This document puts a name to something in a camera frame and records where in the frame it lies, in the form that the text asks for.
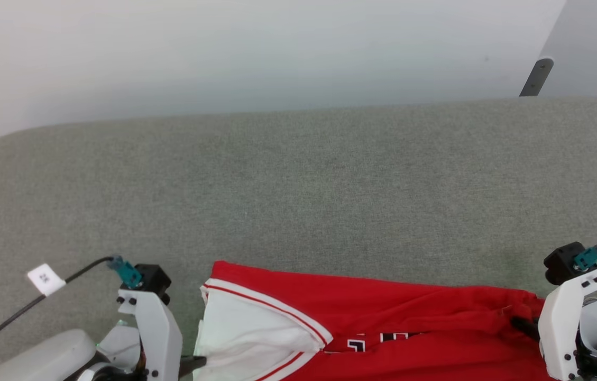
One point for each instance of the teal left camera connector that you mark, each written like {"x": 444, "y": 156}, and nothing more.
{"x": 128, "y": 272}

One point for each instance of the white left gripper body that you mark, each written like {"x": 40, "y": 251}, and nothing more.
{"x": 161, "y": 338}

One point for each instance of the teal right camera connector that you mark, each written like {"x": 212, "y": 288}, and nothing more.
{"x": 589, "y": 256}

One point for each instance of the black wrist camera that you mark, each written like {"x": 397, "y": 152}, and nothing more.
{"x": 154, "y": 279}
{"x": 560, "y": 262}

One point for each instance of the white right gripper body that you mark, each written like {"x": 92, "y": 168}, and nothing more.
{"x": 560, "y": 328}

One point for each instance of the teal camera connector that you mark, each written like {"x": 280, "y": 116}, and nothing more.
{"x": 128, "y": 272}
{"x": 589, "y": 256}

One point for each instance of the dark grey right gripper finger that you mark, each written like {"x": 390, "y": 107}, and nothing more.
{"x": 526, "y": 327}

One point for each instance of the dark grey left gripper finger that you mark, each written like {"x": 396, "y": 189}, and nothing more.
{"x": 192, "y": 364}

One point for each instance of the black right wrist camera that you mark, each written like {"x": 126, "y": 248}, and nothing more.
{"x": 560, "y": 262}

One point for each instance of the red and white basketball jersey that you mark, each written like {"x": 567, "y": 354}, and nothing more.
{"x": 409, "y": 328}

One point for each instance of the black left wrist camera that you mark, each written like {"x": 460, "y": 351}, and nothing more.
{"x": 154, "y": 279}

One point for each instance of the grey metal wall bracket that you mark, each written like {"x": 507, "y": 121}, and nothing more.
{"x": 537, "y": 76}

